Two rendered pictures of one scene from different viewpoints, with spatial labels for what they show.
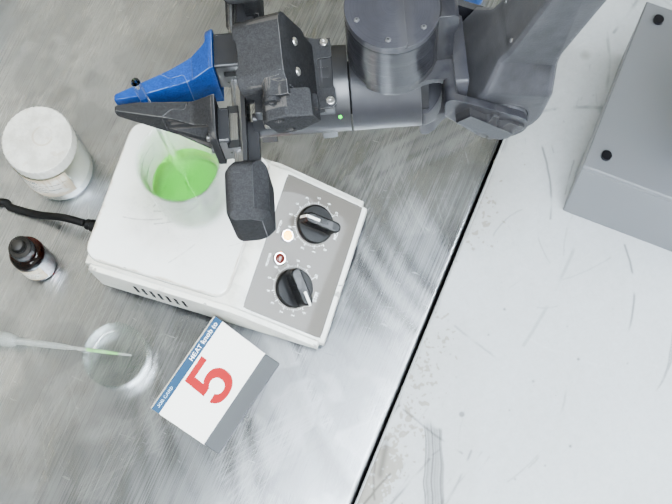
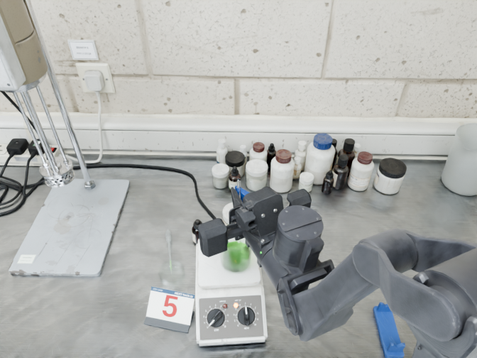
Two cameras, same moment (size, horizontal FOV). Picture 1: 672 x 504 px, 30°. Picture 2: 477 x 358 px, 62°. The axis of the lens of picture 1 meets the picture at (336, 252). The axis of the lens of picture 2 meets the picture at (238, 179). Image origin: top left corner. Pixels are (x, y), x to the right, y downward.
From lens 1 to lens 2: 0.44 m
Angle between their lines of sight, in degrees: 41
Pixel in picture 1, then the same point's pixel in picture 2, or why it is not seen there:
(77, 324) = (181, 258)
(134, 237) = not seen: hidden behind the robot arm
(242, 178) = (215, 223)
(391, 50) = (280, 227)
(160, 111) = (235, 197)
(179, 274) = (201, 268)
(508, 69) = (309, 296)
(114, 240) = not seen: hidden behind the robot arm
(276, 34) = (270, 195)
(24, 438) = (135, 258)
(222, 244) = (218, 278)
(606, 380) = not seen: outside the picture
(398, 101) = (277, 268)
